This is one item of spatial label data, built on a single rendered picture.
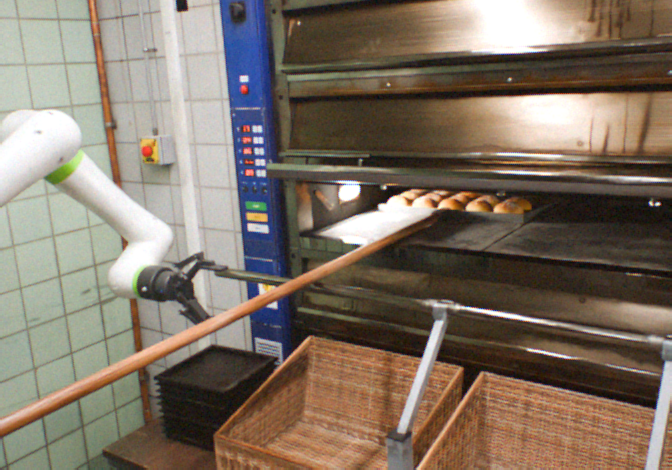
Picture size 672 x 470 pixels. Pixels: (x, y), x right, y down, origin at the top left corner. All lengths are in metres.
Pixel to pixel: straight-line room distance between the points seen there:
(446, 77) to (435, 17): 0.16
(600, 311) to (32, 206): 1.90
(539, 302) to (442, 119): 0.56
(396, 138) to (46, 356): 1.55
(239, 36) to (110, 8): 0.67
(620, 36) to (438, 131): 0.52
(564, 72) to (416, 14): 0.44
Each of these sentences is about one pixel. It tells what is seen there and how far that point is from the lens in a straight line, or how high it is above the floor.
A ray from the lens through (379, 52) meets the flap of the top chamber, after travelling 1.99.
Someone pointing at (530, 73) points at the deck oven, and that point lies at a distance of 1.83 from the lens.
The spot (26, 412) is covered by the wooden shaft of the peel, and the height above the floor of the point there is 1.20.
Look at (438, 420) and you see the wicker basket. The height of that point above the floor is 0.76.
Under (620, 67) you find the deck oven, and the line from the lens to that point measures 1.77.
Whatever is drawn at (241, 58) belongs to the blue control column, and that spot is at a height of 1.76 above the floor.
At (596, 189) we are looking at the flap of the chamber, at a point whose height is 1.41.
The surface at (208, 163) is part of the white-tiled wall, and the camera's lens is 2.49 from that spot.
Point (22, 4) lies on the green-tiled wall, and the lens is 2.71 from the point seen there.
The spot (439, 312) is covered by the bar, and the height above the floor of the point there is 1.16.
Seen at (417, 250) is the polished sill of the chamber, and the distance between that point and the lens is 2.03.
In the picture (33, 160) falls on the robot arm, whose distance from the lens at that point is 1.62.
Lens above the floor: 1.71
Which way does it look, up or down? 13 degrees down
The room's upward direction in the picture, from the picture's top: 4 degrees counter-clockwise
